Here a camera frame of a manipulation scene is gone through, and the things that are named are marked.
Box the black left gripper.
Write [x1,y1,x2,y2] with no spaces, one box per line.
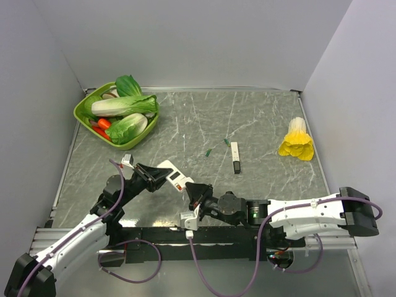
[118,162,173,207]

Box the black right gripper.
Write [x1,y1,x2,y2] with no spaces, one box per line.
[186,181,239,226]

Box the white red remote control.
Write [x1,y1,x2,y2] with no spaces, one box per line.
[157,160,194,192]

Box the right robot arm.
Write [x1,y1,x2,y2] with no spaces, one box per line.
[179,183,382,247]

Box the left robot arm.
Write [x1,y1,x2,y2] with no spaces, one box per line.
[4,163,173,296]

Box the white rectangular stick device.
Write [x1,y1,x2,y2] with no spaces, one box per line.
[230,142,241,174]

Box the small green cabbage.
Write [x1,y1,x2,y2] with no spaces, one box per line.
[105,113,148,145]

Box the long orange carrot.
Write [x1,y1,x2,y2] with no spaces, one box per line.
[92,126,111,141]

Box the short orange carrot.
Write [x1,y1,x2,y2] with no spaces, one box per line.
[97,118,111,131]

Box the large napa cabbage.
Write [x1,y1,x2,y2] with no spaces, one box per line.
[91,95,158,117]

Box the bok choy leaf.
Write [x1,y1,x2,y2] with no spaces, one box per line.
[115,75,143,97]

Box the green plastic basket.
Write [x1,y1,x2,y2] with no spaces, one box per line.
[74,82,160,151]

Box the yellow cabbage toy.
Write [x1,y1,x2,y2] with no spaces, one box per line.
[278,117,314,161]

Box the base left purple cable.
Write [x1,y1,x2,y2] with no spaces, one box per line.
[97,239,162,284]

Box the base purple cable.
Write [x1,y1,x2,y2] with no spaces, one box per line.
[267,233,324,275]
[97,239,162,284]

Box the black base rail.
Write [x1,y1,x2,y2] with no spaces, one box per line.
[100,226,306,268]

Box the base right purple cable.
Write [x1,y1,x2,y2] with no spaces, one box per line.
[267,233,324,275]

